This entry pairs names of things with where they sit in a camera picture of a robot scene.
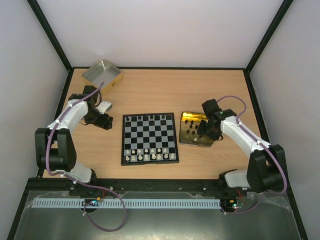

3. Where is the gold tin lid tray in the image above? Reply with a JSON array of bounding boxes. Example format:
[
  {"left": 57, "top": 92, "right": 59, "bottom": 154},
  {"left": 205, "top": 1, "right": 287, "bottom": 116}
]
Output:
[{"left": 179, "top": 111, "right": 214, "bottom": 148}]

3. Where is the gold square tin box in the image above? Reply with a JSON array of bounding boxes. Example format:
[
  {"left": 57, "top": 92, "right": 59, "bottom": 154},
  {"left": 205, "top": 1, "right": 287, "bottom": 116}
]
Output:
[{"left": 82, "top": 59, "right": 123, "bottom": 95}]

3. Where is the black magnetic chess board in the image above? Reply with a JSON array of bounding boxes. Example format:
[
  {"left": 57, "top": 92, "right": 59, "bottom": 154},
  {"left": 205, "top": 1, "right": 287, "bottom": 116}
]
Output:
[{"left": 121, "top": 112, "right": 179, "bottom": 166}]

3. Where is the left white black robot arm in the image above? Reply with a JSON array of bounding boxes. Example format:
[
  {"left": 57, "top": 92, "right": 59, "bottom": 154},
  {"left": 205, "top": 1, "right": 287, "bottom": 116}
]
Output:
[{"left": 34, "top": 85, "right": 113, "bottom": 193}]

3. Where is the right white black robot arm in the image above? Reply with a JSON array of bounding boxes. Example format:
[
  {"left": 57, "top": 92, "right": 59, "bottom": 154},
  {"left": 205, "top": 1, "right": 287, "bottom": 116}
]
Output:
[{"left": 197, "top": 99, "right": 288, "bottom": 196}]

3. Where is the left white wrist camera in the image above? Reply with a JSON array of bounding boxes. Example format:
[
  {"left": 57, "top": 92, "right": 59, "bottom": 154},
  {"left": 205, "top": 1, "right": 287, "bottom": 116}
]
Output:
[{"left": 96, "top": 101, "right": 113, "bottom": 114}]

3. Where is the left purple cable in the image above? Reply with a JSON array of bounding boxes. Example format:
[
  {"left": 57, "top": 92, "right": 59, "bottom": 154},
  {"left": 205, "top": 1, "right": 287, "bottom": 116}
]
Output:
[{"left": 46, "top": 81, "right": 128, "bottom": 231}]

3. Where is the black aluminium frame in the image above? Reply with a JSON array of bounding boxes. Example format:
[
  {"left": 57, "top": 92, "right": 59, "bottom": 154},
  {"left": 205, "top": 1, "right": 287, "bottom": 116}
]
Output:
[{"left": 7, "top": 0, "right": 308, "bottom": 240}]

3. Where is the grey slotted cable duct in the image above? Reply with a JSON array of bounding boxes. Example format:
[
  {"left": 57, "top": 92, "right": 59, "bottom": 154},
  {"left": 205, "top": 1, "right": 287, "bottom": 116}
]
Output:
[{"left": 31, "top": 198, "right": 221, "bottom": 209}]

